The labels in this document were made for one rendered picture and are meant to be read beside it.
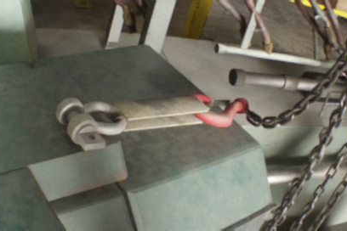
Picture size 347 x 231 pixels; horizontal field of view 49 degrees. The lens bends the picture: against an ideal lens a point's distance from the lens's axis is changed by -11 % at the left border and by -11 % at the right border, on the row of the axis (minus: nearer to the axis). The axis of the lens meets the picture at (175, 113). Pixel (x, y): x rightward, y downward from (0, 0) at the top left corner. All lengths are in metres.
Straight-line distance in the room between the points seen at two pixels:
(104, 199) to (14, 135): 0.13
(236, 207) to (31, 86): 0.33
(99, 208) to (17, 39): 0.56
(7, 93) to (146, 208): 0.23
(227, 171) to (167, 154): 0.09
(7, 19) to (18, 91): 0.39
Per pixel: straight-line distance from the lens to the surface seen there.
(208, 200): 0.56
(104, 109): 0.52
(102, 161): 0.49
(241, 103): 0.69
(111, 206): 0.48
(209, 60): 1.39
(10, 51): 0.96
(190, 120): 0.60
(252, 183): 0.62
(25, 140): 0.48
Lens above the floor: 1.19
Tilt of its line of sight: 33 degrees down
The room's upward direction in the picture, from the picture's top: 18 degrees clockwise
